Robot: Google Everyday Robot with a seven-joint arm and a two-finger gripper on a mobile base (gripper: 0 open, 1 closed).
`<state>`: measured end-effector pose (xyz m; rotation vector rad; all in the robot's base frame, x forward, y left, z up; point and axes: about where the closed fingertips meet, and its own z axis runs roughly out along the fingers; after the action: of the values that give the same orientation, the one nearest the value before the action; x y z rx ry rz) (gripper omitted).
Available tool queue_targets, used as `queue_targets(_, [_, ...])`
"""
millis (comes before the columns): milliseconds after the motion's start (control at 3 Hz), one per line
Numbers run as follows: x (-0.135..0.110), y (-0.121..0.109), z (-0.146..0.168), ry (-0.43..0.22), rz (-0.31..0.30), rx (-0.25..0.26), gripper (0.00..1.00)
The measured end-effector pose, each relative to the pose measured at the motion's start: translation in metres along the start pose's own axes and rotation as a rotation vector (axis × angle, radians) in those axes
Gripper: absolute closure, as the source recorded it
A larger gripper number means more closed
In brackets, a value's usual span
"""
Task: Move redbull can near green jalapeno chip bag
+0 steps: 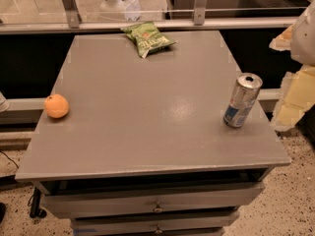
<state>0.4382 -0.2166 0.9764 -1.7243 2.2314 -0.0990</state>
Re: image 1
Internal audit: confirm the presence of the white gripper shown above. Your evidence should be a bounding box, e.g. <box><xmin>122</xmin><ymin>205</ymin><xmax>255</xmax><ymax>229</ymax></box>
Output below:
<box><xmin>269</xmin><ymin>2</ymin><xmax>315</xmax><ymax>132</ymax></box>

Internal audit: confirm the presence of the silver blue redbull can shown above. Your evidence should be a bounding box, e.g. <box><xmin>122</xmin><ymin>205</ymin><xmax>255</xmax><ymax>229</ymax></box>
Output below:
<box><xmin>223</xmin><ymin>73</ymin><xmax>263</xmax><ymax>128</ymax></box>

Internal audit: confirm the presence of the green jalapeno chip bag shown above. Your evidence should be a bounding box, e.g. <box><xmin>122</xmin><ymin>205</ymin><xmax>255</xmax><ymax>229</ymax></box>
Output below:
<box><xmin>121</xmin><ymin>22</ymin><xmax>176</xmax><ymax>59</ymax></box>

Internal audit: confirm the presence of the top grey drawer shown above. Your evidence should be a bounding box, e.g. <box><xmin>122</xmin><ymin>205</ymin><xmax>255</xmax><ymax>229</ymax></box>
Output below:
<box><xmin>42</xmin><ymin>182</ymin><xmax>265</xmax><ymax>218</ymax></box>

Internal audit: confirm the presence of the grey drawer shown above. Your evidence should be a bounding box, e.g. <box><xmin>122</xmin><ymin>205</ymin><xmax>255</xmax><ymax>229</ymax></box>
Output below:
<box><xmin>71</xmin><ymin>210</ymin><xmax>239</xmax><ymax>236</ymax></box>
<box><xmin>42</xmin><ymin>182</ymin><xmax>265</xmax><ymax>218</ymax></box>

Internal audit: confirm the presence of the grey drawer cabinet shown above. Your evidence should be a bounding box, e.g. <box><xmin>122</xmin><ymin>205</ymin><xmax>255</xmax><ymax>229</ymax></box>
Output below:
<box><xmin>16</xmin><ymin>30</ymin><xmax>290</xmax><ymax>236</ymax></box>

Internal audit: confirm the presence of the metal top drawer knob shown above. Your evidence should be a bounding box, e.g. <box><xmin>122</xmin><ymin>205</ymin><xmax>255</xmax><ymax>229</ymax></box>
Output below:
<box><xmin>153</xmin><ymin>202</ymin><xmax>163</xmax><ymax>213</ymax></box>

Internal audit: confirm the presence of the metal drawer knob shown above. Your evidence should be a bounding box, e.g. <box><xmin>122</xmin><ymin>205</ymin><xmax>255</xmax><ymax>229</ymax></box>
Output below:
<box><xmin>153</xmin><ymin>202</ymin><xmax>163</xmax><ymax>213</ymax></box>
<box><xmin>155</xmin><ymin>224</ymin><xmax>163</xmax><ymax>234</ymax></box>

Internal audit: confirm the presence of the orange fruit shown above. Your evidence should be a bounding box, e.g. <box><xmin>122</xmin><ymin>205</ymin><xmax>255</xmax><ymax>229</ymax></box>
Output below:
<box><xmin>44</xmin><ymin>94</ymin><xmax>70</xmax><ymax>118</ymax></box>

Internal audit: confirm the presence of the black caster wheel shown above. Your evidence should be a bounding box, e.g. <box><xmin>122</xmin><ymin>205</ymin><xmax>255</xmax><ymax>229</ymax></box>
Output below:
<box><xmin>29</xmin><ymin>188</ymin><xmax>47</xmax><ymax>218</ymax></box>

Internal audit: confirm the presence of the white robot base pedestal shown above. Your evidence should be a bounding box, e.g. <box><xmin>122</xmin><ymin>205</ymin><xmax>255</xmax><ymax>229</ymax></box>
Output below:
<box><xmin>99</xmin><ymin>0</ymin><xmax>141</xmax><ymax>22</ymax></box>

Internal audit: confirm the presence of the metal railing frame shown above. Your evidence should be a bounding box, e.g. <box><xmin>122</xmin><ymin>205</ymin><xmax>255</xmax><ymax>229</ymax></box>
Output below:
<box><xmin>0</xmin><ymin>0</ymin><xmax>314</xmax><ymax>34</ymax></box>

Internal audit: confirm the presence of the black floor cable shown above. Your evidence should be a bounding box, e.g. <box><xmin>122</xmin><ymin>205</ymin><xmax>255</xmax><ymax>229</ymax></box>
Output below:
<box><xmin>0</xmin><ymin>150</ymin><xmax>20</xmax><ymax>169</ymax></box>

